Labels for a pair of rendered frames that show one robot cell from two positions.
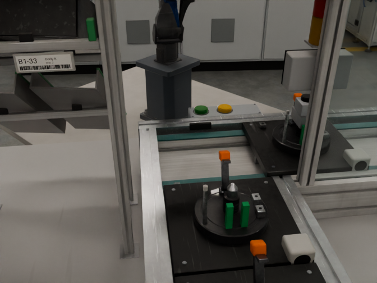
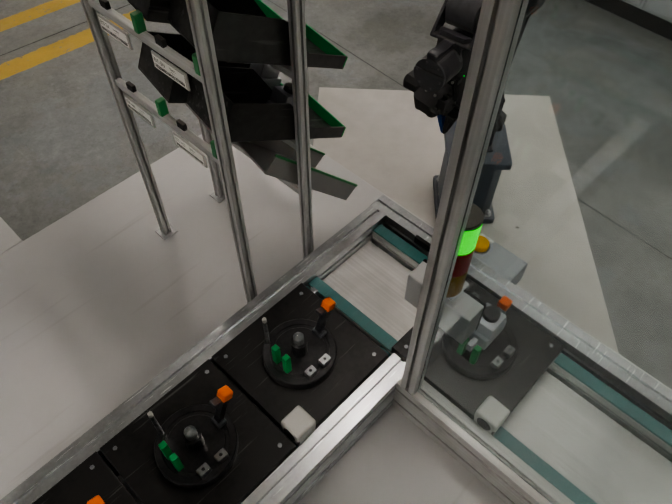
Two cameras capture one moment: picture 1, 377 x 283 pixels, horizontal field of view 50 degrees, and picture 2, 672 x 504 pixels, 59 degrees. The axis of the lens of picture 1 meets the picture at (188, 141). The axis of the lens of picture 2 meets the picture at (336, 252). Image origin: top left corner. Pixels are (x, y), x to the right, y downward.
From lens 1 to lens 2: 0.79 m
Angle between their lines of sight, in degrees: 42
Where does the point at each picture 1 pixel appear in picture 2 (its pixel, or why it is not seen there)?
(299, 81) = (414, 299)
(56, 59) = (195, 153)
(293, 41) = not seen: outside the picture
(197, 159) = (388, 276)
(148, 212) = (264, 296)
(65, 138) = (343, 157)
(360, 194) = (459, 445)
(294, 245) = (291, 418)
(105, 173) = (325, 223)
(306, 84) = not seen: hidden behind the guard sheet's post
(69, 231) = not seen: hidden behind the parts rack
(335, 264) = (309, 461)
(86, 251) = (231, 283)
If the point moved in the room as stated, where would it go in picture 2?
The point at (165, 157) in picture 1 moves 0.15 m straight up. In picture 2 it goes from (366, 251) to (370, 207)
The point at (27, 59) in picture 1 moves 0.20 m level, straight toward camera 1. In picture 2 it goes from (180, 141) to (100, 217)
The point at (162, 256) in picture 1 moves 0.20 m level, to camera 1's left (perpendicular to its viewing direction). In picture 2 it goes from (226, 338) to (174, 273)
